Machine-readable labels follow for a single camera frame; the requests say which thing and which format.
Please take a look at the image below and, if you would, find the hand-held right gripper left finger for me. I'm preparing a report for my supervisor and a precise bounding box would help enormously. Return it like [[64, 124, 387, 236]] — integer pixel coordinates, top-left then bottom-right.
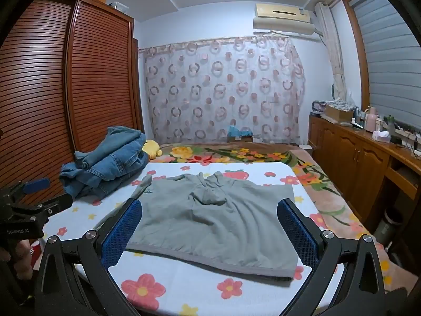
[[33, 198, 143, 316]]

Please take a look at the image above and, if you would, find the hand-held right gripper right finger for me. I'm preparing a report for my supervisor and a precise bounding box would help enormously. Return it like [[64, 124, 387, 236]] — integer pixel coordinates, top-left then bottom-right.
[[276, 198, 387, 316]]

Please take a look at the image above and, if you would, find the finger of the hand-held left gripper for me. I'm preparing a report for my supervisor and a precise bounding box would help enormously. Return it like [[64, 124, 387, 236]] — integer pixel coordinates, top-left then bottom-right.
[[0, 178, 51, 206], [10, 194, 73, 219]]

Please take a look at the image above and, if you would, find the grey-green t-shirt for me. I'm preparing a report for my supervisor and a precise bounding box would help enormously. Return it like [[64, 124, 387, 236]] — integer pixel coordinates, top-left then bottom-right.
[[94, 170, 298, 282]]

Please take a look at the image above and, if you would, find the person's left hand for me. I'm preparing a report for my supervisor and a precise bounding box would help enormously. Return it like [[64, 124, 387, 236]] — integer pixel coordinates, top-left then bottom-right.
[[15, 240, 33, 279]]

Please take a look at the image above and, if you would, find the brown floral blanket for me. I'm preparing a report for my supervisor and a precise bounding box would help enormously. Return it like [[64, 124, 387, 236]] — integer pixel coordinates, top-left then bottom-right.
[[146, 142, 400, 303]]

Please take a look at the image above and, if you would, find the stack of folded blue jeans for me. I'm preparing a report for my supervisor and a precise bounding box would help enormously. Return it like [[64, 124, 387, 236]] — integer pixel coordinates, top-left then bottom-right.
[[59, 126, 150, 200]]

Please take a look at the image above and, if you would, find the white floral bed sheet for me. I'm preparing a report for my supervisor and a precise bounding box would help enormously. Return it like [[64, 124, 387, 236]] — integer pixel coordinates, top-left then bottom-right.
[[31, 161, 339, 316]]

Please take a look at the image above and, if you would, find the yellow plush toy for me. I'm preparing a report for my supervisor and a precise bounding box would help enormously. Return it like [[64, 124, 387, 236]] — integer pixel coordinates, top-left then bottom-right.
[[142, 140, 163, 159]]

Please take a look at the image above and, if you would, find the grey trash bin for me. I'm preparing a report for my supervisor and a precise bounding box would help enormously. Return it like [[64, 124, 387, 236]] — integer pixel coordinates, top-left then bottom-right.
[[373, 207, 403, 246]]

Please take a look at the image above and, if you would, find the wooden sideboard cabinet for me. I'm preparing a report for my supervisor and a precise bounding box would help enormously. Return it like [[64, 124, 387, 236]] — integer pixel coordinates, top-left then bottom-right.
[[308, 113, 421, 251]]

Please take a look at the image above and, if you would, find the blue toy box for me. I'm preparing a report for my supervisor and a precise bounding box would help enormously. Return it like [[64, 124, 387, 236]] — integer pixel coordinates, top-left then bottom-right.
[[228, 125, 254, 142]]

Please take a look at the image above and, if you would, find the cardboard box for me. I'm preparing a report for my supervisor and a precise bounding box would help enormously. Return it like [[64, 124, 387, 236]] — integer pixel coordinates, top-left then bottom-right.
[[324, 103, 354, 122]]

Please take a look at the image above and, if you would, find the brown slatted wooden wardrobe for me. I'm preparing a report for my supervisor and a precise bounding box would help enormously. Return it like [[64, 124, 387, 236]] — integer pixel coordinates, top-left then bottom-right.
[[0, 0, 145, 198]]

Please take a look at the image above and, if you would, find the pink thermos jug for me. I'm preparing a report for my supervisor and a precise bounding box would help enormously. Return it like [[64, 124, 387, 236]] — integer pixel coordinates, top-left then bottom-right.
[[364, 106, 377, 132]]

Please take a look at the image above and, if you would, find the white power strip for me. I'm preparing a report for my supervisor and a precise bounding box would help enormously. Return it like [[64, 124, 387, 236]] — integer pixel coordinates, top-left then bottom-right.
[[395, 128, 421, 144]]

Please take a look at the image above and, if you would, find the circle patterned curtain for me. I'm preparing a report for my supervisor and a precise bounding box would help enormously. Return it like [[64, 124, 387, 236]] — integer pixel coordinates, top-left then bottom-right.
[[142, 36, 306, 145]]

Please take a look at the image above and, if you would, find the tied beige side curtain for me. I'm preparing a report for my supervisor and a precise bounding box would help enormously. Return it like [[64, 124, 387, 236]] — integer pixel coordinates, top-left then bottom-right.
[[314, 2, 347, 101]]

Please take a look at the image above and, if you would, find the grey window blind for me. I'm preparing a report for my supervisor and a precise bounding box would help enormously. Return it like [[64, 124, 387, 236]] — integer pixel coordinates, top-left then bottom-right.
[[349, 0, 421, 129]]

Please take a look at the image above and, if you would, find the white air conditioner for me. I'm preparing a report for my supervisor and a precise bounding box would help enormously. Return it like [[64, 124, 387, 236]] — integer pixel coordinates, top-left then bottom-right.
[[253, 3, 315, 36]]

